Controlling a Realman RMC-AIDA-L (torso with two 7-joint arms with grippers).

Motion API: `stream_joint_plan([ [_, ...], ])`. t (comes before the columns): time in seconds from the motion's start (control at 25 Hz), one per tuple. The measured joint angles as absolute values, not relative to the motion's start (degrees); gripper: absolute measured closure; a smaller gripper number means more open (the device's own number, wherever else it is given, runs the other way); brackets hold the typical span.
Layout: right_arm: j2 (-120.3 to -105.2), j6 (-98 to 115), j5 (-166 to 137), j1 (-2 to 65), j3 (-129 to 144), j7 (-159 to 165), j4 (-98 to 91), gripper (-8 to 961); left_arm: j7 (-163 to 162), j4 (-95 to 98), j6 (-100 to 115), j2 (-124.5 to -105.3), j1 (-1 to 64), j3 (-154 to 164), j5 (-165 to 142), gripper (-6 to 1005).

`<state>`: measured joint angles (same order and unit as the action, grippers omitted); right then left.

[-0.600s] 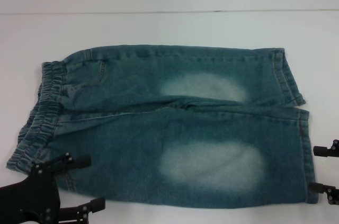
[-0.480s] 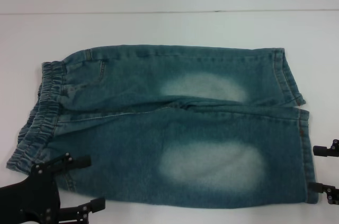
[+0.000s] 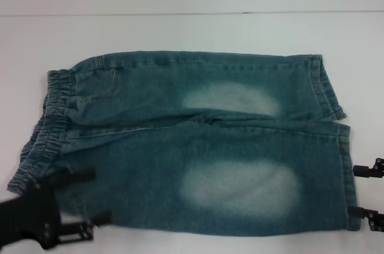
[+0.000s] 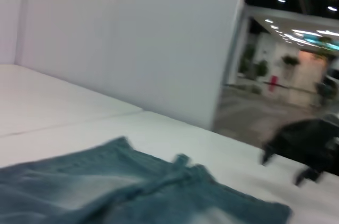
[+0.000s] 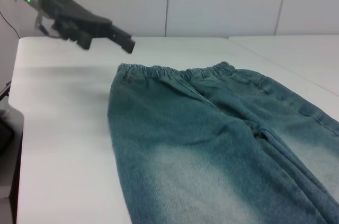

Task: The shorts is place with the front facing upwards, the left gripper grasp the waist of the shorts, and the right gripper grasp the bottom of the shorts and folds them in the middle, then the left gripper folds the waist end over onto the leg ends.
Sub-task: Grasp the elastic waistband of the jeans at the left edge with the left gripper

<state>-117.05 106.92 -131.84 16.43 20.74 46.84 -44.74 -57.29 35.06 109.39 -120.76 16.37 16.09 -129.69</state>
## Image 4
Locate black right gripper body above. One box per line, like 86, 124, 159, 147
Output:
264, 117, 339, 182

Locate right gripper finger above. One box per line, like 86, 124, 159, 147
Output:
261, 146, 275, 166
295, 168, 318, 187

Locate blue denim shorts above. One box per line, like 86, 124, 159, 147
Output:
0, 136, 293, 224

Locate red floor sign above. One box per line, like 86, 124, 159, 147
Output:
268, 75, 279, 93

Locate green hanging plant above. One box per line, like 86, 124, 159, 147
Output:
281, 54, 300, 71

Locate green potted plant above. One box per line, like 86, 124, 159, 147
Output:
239, 44, 255, 77
255, 59, 269, 79

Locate grey metal frame post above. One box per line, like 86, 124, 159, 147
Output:
223, 3, 252, 87

